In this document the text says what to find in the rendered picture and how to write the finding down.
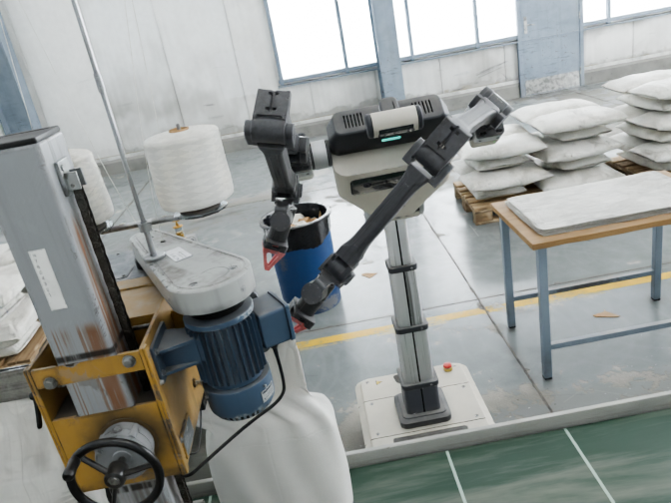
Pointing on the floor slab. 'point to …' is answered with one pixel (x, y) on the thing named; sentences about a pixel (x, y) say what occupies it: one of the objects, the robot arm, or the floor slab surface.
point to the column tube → (90, 301)
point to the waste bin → (306, 252)
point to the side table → (577, 282)
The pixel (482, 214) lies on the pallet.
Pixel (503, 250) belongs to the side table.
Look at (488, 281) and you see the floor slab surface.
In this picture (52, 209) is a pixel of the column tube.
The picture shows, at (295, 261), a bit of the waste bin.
